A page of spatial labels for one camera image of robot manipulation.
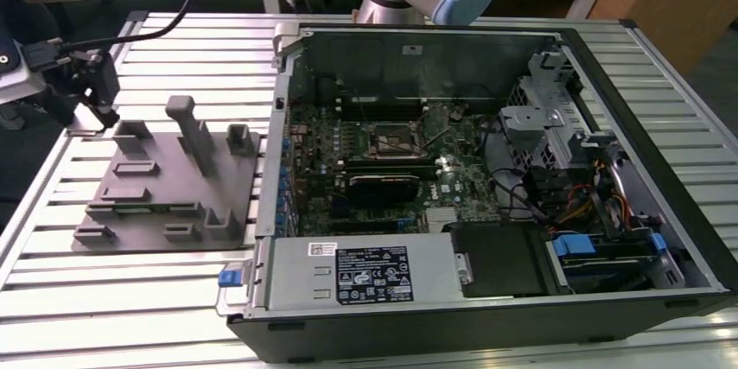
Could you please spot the silver chipset heat sink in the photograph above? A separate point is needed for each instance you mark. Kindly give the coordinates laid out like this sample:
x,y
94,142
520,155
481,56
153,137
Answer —
x,y
441,218

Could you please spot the black PC case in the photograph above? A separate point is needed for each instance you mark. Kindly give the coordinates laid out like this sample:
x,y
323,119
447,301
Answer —
x,y
403,339

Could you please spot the grey parts rack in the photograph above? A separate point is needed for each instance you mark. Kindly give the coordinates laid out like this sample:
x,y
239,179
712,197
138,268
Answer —
x,y
166,183

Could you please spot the CPU socket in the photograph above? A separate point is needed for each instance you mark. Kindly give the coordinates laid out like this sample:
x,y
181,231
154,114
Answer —
x,y
397,140

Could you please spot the blue case latch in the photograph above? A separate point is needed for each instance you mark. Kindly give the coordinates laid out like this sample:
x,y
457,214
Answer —
x,y
229,279

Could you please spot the green motherboard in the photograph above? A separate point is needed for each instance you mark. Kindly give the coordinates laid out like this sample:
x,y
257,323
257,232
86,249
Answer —
x,y
460,187

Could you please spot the silver power supply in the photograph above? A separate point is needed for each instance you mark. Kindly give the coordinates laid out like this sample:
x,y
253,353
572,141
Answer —
x,y
293,282

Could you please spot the hard disk in blue carrier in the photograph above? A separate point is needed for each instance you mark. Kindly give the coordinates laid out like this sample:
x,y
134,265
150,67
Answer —
x,y
573,248

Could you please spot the black graphics card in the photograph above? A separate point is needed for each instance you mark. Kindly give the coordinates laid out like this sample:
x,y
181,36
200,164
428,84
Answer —
x,y
383,194

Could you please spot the wooden cabinet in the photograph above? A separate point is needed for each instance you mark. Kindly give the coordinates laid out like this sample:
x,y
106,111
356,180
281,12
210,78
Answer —
x,y
680,6

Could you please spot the silver metal drive cage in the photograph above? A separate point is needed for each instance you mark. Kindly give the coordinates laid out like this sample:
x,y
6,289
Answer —
x,y
527,118

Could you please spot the green RAM stick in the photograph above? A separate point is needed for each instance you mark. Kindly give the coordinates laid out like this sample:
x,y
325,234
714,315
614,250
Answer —
x,y
133,210

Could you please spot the small case wall sticker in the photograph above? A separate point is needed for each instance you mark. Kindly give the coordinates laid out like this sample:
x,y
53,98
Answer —
x,y
412,49

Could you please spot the black plastic shroud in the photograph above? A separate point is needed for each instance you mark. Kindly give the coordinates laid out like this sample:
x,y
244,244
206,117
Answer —
x,y
501,261

